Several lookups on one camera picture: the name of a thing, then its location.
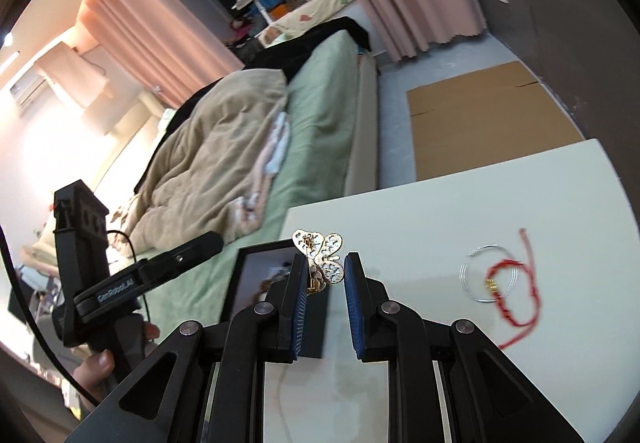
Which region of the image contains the red string bracelet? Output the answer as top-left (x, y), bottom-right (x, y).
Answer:
top-left (481, 226), bottom-right (539, 350)

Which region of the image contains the pink floral cloth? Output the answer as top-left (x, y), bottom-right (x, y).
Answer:
top-left (231, 112), bottom-right (294, 230)

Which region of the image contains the white air conditioner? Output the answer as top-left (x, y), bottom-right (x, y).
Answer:
top-left (8, 75), bottom-right (47, 115)

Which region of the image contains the bed with green sheet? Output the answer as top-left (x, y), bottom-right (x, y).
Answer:
top-left (102, 30), bottom-right (380, 326)

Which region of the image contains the person's left hand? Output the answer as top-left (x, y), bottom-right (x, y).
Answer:
top-left (70, 320), bottom-right (162, 413)

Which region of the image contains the black jewelry box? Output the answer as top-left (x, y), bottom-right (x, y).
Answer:
top-left (218, 243), bottom-right (331, 360)

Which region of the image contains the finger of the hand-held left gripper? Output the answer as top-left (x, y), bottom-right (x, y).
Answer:
top-left (132, 230), bottom-right (225, 291)

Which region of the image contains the gold butterfly hair clip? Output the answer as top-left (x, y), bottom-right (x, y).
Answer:
top-left (292, 229), bottom-right (346, 295)

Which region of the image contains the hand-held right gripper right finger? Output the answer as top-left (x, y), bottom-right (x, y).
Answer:
top-left (343, 251), bottom-right (586, 443)

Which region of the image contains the silver wire bangle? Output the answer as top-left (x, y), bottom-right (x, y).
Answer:
top-left (459, 245), bottom-right (524, 302)

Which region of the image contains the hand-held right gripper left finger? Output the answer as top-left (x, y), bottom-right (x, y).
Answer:
top-left (65, 253), bottom-right (310, 443)

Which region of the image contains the flat cardboard sheet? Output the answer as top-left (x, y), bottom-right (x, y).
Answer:
top-left (405, 60), bottom-right (587, 184)

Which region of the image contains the brown bead bracelet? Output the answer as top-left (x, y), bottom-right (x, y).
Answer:
top-left (256, 275), bottom-right (282, 300)

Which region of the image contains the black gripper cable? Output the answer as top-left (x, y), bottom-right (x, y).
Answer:
top-left (105, 229), bottom-right (157, 320)

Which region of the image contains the beige blanket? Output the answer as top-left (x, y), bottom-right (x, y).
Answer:
top-left (121, 68), bottom-right (292, 245)

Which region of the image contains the printed window seat bedding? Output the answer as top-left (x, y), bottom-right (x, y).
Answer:
top-left (259, 0), bottom-right (359, 47)

